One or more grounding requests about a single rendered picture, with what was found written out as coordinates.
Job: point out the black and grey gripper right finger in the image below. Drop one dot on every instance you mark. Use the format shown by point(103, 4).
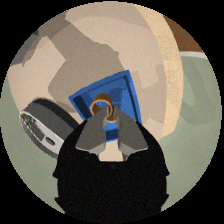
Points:
point(135, 138)

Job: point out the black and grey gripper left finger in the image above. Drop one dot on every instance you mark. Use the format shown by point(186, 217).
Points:
point(89, 137)

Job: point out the blue open crate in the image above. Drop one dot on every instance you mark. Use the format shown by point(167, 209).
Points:
point(122, 93)

